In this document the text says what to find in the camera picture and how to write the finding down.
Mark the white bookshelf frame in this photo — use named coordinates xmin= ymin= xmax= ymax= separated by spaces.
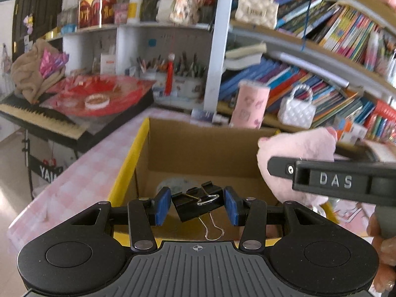
xmin=62 ymin=0 xmax=395 ymax=111

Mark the red transparent plastic cover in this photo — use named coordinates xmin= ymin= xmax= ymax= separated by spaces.
xmin=40 ymin=74 xmax=154 ymax=117

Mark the brown plush blanket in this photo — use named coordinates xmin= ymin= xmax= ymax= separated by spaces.
xmin=11 ymin=38 xmax=66 ymax=104

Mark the pink cylindrical canister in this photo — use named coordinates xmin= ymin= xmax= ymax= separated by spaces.
xmin=229 ymin=79 xmax=271 ymax=129

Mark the white quilted pearl-handle purse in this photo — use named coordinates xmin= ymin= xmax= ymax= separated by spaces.
xmin=277 ymin=84 xmax=316 ymax=129

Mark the cream quilted pearl-handle purse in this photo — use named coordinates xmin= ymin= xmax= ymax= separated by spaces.
xmin=235 ymin=0 xmax=279 ymax=29

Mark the person's right hand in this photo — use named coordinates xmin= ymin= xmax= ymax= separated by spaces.
xmin=367 ymin=213 xmax=396 ymax=293

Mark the pink plush pig toy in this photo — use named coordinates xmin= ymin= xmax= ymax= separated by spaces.
xmin=256 ymin=126 xmax=340 ymax=207

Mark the black electric piano keyboard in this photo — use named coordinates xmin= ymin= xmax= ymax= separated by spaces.
xmin=1 ymin=92 xmax=154 ymax=153

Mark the black binder clip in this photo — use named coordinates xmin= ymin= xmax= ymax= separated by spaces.
xmin=171 ymin=181 xmax=225 ymax=241

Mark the grey toy car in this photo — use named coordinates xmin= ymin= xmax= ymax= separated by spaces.
xmin=156 ymin=177 xmax=197 ymax=195

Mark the yellow cardboard box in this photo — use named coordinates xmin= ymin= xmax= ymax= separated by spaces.
xmin=107 ymin=117 xmax=341 ymax=248

